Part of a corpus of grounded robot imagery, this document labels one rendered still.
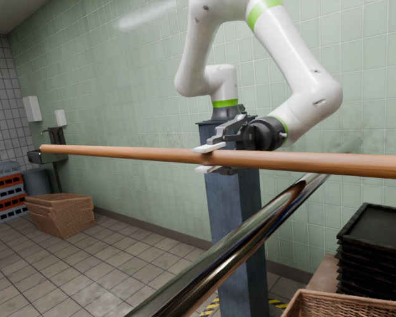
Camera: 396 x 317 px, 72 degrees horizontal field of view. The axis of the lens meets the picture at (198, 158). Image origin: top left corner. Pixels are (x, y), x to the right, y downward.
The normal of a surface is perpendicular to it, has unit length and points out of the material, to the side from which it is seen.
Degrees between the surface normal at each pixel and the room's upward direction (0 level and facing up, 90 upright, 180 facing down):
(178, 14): 90
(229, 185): 90
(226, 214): 90
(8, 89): 90
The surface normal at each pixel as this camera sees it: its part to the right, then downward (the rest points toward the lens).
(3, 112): 0.76, 0.05
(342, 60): -0.64, 0.24
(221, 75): 0.27, 0.13
